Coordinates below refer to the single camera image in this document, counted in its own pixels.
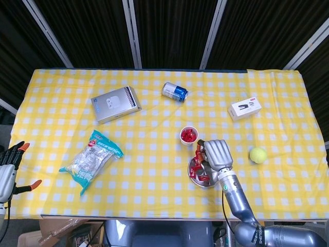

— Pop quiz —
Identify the teal snack bag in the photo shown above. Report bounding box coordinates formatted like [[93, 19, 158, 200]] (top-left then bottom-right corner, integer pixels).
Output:
[[58, 129, 124, 197]]

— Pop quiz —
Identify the silver earbuds box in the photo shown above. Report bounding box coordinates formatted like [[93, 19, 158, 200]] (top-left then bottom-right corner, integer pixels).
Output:
[[90, 86, 142, 125]]

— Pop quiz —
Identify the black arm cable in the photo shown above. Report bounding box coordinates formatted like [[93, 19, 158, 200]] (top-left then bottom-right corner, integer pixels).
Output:
[[3, 199, 12, 247], [221, 189, 236, 234]]

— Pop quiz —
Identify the blue beverage can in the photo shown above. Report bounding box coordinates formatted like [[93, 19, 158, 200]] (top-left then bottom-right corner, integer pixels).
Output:
[[161, 81, 189, 103]]

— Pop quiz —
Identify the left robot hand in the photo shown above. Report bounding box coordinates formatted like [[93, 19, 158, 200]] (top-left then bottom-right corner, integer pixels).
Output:
[[0, 140, 43, 203]]

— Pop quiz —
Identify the white paper cup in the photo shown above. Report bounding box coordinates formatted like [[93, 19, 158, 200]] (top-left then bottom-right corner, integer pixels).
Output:
[[179, 126, 200, 147]]

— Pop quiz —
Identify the metal bowl of red candies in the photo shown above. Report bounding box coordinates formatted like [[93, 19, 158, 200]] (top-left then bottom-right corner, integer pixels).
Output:
[[188, 156, 221, 189]]

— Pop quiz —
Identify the black printed arm strap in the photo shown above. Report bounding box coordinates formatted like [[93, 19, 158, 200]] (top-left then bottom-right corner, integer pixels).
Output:
[[250, 223, 266, 247]]

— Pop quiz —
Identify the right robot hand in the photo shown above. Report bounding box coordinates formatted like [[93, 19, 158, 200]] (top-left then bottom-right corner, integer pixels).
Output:
[[196, 138, 234, 172]]

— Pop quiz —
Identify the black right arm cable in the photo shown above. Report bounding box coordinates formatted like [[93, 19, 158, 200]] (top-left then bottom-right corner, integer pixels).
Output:
[[221, 189, 236, 234]]

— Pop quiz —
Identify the brown cardboard box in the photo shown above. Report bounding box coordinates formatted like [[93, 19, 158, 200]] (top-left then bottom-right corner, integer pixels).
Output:
[[17, 218, 103, 247]]

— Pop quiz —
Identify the metal table leg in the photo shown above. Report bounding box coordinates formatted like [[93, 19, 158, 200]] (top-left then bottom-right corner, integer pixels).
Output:
[[225, 221, 235, 247]]

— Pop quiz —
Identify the white partition post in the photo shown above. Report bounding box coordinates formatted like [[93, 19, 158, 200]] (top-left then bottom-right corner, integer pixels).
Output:
[[22, 0, 75, 68], [283, 19, 329, 70], [199, 0, 228, 69], [0, 97, 19, 116], [122, 0, 143, 69]]

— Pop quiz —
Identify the grey robot torso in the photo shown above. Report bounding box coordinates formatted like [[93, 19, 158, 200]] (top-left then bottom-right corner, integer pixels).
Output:
[[103, 219, 214, 247]]

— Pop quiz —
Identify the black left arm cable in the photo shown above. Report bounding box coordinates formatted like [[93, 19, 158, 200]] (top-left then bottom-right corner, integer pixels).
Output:
[[3, 199, 12, 247]]

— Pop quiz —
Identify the yellow checkered tablecloth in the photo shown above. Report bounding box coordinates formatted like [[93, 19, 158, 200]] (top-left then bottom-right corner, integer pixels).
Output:
[[9, 68, 328, 219]]

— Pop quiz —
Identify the yellow tennis ball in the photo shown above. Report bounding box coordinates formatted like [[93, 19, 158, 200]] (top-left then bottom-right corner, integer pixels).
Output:
[[249, 146, 268, 164]]

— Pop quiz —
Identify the white stapler box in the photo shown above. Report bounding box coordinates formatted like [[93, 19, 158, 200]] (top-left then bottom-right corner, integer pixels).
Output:
[[227, 96, 263, 122]]

